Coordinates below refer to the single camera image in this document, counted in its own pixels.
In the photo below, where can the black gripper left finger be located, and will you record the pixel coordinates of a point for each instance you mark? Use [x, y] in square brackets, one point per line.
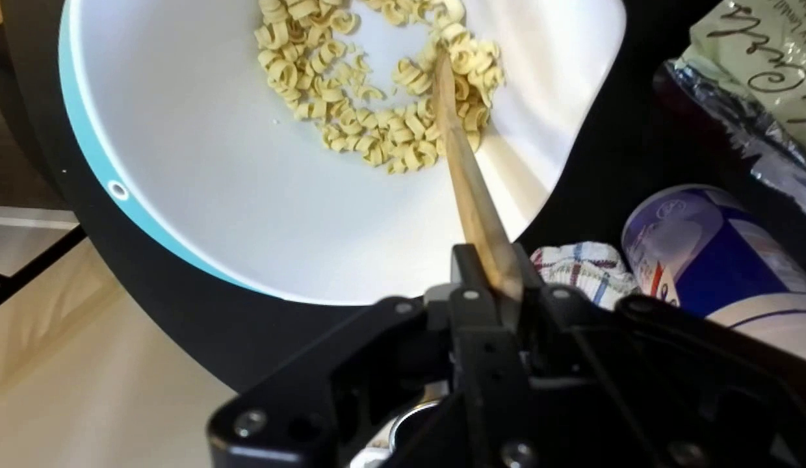
[481, 365]

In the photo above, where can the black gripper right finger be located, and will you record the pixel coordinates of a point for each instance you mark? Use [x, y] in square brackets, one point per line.
[535, 304]

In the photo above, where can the wooden spoon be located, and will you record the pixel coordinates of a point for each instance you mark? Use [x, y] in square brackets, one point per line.
[470, 197]

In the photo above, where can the white bowl with teal rim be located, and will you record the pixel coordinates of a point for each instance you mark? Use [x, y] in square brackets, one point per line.
[230, 191]

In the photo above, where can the round black table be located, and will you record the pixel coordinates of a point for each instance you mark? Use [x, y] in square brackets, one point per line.
[618, 130]

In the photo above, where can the beige cereal rings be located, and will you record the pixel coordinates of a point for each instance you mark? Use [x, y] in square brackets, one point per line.
[352, 111]

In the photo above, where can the open bag of yellow chips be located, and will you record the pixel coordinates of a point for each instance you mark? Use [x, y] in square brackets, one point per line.
[767, 79]

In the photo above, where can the black metal chair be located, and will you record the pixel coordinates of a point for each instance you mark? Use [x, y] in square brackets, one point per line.
[29, 267]

